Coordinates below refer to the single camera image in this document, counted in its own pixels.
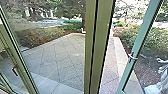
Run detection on green framed glass door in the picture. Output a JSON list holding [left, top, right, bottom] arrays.
[[115, 0, 168, 94]]

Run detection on large tree outdoors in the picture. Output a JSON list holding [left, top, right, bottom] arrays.
[[19, 0, 88, 33]]

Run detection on low green hedge outdoors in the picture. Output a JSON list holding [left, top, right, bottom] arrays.
[[14, 23, 84, 49]]

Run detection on green shrub outdoors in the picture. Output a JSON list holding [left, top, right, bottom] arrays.
[[113, 24, 168, 58]]

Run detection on dark lever window handle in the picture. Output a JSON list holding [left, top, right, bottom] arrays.
[[11, 66, 20, 78]]

